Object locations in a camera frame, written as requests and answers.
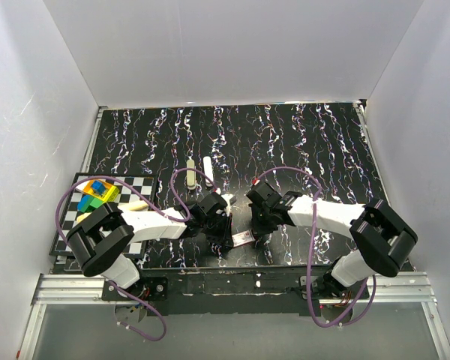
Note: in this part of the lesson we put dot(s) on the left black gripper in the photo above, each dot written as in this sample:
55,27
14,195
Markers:
225,238

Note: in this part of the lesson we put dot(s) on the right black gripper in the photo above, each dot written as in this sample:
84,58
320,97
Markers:
258,229

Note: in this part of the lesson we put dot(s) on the beige stapler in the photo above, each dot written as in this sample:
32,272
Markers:
191,175

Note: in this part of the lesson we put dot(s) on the white stapler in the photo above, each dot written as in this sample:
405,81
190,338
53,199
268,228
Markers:
208,170

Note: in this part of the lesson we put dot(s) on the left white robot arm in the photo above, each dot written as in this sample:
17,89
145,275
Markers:
98,241

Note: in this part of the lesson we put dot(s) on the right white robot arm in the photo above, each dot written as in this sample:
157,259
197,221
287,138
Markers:
383,239

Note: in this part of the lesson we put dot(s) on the beige wooden peg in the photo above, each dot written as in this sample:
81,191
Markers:
138,205

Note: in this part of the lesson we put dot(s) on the colourful toy block stack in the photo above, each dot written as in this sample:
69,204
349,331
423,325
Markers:
95,193

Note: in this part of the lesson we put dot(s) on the checkered board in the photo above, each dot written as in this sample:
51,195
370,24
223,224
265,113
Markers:
145,184

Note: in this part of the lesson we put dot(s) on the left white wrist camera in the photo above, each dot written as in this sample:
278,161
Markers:
230,200

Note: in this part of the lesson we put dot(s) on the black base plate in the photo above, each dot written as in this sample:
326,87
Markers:
224,290

